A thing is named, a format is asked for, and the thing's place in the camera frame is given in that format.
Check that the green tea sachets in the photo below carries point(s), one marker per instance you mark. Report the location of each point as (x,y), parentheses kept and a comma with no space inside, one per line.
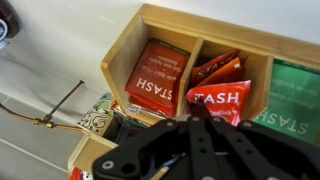
(290,96)

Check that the wide wooden tiered organizer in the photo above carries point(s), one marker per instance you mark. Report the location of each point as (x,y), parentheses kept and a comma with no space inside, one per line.
(86,150)

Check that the bright red tea sachet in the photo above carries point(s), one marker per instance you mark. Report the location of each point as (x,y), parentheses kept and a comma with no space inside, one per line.
(220,96)

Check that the wooden divided sachet tray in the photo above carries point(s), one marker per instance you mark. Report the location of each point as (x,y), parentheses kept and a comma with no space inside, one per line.
(173,23)

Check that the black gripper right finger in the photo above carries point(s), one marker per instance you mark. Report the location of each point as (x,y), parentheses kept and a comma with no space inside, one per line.
(260,150)

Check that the dark red tea sachets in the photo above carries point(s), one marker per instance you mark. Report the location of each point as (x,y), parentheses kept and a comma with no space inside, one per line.
(156,73)

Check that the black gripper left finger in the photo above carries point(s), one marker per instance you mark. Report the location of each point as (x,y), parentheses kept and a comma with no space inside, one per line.
(186,143)

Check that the printed paper cup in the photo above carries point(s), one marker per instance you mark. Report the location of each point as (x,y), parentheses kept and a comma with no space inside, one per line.
(95,118)

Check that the thin metal rod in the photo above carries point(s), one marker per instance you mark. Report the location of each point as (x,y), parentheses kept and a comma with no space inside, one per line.
(66,96)

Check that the orange tea sachets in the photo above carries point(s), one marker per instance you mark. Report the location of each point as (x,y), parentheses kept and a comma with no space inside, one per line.
(216,68)

